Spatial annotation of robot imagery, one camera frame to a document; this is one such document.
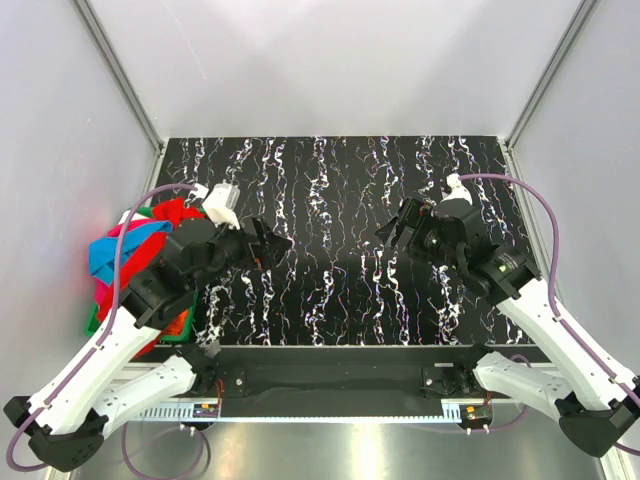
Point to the right aluminium frame post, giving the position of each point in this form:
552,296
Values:
563,48

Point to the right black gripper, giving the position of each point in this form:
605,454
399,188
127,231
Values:
413,213

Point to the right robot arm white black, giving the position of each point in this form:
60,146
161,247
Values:
592,399

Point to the aluminium frame post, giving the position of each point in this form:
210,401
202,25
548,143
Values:
104,46
563,48

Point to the white slotted cable duct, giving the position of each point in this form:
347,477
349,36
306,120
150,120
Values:
445,414

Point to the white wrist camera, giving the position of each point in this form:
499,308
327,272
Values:
457,192
219,203

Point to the green plastic basket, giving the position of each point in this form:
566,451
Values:
121,325

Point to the orange t shirt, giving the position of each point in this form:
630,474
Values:
180,326

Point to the red t shirt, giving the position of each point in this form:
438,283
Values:
175,212

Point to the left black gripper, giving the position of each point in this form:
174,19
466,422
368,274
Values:
275,247

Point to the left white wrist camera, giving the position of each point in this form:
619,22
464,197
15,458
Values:
219,203

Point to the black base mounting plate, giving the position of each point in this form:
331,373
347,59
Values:
342,380

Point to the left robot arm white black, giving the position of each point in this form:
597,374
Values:
68,420

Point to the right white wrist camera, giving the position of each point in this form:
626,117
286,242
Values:
457,192

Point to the blue t shirt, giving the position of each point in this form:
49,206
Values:
102,252

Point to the left aluminium frame post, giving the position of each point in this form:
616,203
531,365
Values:
104,46

